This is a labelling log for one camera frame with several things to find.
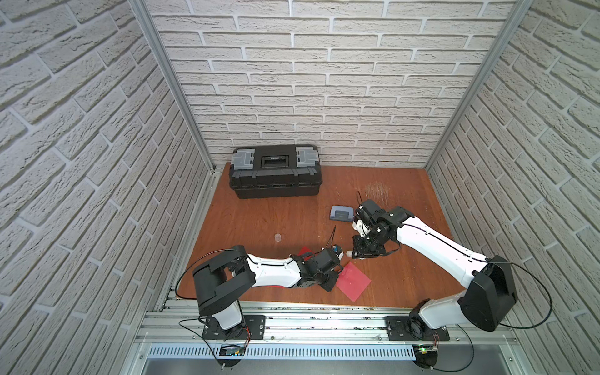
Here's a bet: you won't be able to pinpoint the grey hole punch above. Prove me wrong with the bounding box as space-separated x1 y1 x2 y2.
330 206 354 223

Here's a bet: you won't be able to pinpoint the dark red envelope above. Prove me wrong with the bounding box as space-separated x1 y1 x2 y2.
335 262 372 303

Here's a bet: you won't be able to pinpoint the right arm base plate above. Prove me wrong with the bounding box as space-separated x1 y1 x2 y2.
384 316 450 342

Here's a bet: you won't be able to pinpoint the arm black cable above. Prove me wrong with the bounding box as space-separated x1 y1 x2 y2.
175 224 338 301
355 189 554 373

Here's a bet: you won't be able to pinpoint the black plastic toolbox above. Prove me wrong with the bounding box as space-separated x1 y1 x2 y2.
229 145 323 199

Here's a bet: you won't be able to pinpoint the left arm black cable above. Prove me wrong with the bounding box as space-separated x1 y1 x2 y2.
175 224 338 301

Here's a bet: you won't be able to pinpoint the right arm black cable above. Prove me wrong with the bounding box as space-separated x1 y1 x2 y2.
355 189 554 373

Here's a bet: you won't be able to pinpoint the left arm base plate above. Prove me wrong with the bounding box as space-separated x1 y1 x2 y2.
202 315 266 341

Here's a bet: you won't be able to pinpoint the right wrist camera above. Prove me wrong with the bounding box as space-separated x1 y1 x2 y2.
352 219 370 238

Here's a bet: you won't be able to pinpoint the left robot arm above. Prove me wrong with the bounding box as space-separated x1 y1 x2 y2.
192 245 343 331

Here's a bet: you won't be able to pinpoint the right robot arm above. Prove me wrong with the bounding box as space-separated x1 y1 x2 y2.
352 200 517 339

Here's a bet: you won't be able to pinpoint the aluminium rail frame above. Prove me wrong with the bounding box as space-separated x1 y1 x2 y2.
133 298 517 362

